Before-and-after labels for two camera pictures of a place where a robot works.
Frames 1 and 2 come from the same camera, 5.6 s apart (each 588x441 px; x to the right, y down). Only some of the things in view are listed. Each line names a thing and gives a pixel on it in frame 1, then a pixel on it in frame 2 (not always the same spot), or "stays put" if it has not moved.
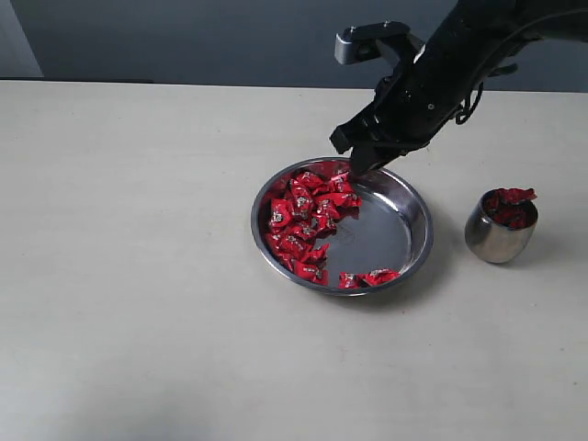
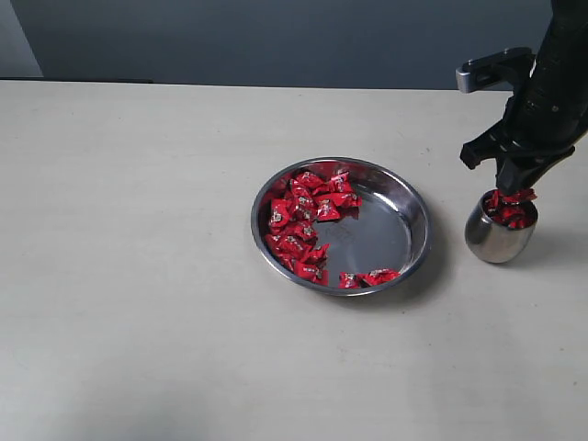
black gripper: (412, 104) to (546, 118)
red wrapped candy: (281, 215) stays put
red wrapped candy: (377, 277) stays put
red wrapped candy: (308, 181) stays put
